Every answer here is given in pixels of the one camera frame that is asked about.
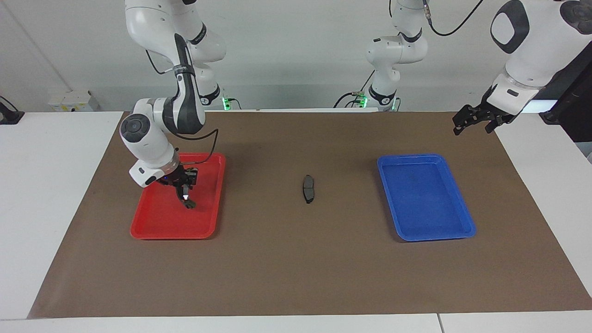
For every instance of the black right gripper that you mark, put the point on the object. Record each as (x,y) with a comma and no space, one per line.
(173,178)

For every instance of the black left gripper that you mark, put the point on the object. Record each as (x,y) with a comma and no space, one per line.
(495,108)

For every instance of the dark grey brake pad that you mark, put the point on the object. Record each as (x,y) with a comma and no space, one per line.
(308,189)

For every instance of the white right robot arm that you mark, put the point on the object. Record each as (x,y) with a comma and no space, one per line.
(152,138)

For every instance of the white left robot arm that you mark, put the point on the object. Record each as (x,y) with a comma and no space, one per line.
(532,41)

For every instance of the red plastic tray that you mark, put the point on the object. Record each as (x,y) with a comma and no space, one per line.
(162,217)

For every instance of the blue plastic tray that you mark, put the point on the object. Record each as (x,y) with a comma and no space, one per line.
(425,199)

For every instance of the black monitor stand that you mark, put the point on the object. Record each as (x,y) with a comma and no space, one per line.
(573,92)

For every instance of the brown table mat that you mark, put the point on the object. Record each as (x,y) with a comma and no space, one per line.
(296,259)

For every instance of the white wall socket box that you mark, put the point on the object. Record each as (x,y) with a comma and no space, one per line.
(74,101)

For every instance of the black clamp mount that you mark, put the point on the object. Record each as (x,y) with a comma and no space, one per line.
(9,115)

